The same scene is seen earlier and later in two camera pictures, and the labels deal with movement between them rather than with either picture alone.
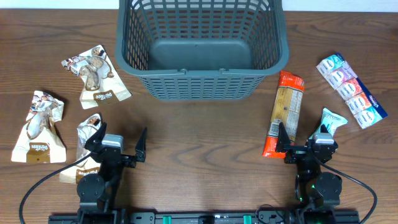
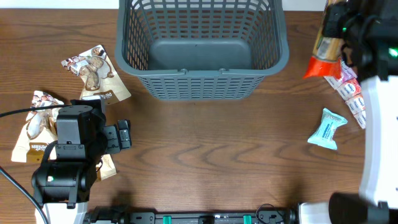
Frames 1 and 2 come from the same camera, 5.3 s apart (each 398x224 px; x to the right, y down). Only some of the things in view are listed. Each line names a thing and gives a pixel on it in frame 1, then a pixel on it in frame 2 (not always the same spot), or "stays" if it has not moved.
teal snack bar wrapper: (331, 120) stays
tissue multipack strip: (341, 78) stays
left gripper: (140, 156) -> (113, 145)
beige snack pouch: (41, 142) stays
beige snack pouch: (102, 85) stays
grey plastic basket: (186, 50) stays
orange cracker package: (286, 110) -> (325, 60)
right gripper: (295, 152) -> (336, 12)
